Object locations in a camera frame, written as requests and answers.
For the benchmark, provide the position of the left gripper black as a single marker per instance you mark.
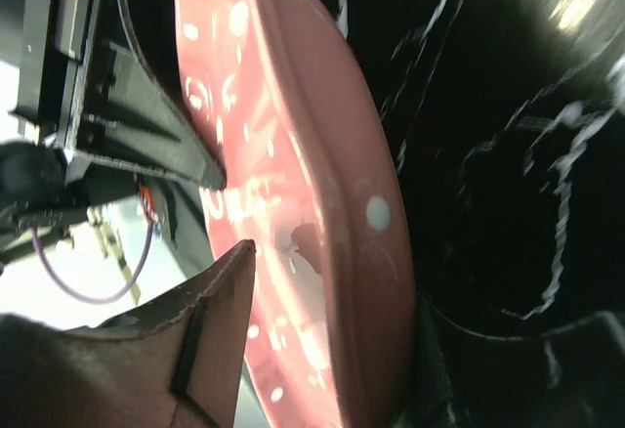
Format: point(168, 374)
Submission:
point(148, 119)

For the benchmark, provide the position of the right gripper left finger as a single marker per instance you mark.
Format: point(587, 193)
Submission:
point(175, 361)

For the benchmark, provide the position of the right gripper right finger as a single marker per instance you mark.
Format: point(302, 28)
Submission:
point(570, 377)

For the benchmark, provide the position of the pink dotted plate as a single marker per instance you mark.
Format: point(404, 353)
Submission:
point(276, 93)

